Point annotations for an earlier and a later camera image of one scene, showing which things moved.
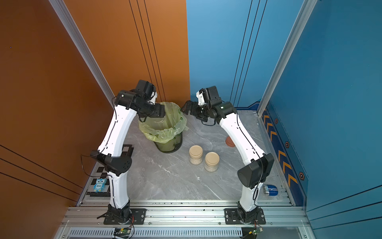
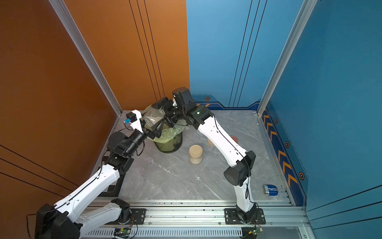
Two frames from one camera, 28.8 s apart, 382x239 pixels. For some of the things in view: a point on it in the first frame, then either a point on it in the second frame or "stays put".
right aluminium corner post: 307,8 stays put
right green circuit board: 257,230 stays put
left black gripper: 160,112 → 153,134
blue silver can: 270,189 stays put
